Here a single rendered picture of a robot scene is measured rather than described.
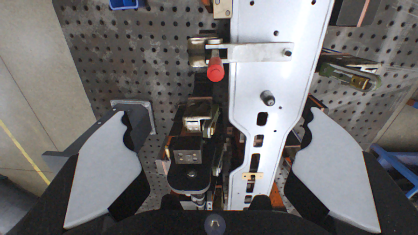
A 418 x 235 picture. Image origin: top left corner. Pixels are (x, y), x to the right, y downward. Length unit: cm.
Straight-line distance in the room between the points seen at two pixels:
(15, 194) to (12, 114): 234
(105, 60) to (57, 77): 129
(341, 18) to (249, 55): 25
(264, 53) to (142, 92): 63
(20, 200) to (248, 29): 63
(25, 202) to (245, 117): 57
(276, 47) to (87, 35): 75
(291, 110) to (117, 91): 77
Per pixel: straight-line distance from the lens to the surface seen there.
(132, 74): 83
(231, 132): 88
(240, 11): 41
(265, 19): 42
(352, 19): 53
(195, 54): 36
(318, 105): 58
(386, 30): 98
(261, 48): 35
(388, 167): 283
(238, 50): 34
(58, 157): 65
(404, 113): 258
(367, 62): 52
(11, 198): 55
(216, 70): 20
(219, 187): 79
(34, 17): 204
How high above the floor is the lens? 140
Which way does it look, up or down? 58 degrees down
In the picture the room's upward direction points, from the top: 177 degrees counter-clockwise
